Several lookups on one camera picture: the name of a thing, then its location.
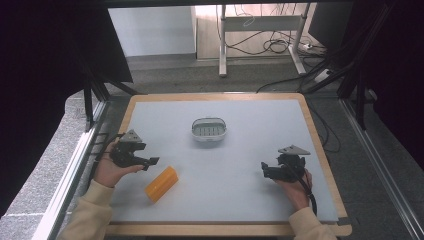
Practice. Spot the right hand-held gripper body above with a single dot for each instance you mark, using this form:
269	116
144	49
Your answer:
291	165

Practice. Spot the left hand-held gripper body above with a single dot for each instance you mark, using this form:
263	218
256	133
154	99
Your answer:
128	156

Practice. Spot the orange soap bar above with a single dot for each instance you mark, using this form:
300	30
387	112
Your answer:
161	184

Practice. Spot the white soap dish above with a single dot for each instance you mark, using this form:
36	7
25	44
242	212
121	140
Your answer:
209	130

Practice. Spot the person's left hand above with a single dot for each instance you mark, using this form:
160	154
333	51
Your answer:
106	171

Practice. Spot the person's right hand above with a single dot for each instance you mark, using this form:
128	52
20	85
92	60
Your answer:
296	193

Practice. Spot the black metal stand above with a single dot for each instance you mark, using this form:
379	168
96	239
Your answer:
360	96
88	103

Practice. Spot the white power strip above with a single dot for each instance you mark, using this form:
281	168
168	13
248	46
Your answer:
322	75

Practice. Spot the black curtain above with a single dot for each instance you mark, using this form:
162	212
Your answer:
50	83
400	66

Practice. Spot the aluminium frame rail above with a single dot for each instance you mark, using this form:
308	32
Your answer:
71	173
383	170

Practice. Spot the white metal desk frame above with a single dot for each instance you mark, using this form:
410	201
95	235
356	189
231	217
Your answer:
263	23

